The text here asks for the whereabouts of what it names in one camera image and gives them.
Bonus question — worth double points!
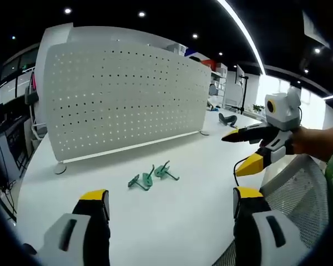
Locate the black headset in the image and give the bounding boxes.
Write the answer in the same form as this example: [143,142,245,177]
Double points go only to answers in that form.
[218,112,238,126]

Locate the white perforated mounting plate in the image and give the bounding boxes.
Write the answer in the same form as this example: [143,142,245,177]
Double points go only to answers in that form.
[41,43,213,175]

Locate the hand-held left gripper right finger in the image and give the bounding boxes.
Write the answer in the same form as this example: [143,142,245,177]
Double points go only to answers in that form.
[232,186,313,266]

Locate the white cable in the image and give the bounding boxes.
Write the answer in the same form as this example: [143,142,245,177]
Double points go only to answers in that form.
[28,104,47,140]

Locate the white storage shelf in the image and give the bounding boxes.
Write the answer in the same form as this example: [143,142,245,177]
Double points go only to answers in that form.
[210,62,229,109]

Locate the ceiling light strip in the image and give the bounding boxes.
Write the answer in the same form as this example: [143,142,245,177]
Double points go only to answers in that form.
[215,0,268,76]

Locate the black tripod stand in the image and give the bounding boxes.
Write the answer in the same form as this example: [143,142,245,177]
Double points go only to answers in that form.
[236,74,250,113]

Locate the white mesh chair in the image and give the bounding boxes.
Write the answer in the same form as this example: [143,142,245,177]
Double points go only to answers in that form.
[210,154,330,266]

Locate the white desk partition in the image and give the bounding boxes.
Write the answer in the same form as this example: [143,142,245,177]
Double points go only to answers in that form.
[34,22,191,141]

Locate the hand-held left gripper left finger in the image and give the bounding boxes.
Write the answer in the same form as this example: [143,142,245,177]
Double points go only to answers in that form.
[22,189,111,266]

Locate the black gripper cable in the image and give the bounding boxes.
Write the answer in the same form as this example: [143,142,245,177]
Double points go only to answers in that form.
[233,157,253,190]

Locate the green hook assembly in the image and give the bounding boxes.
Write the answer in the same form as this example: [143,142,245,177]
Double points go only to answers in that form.
[127,173,141,189]
[139,164,157,192]
[153,160,181,181]

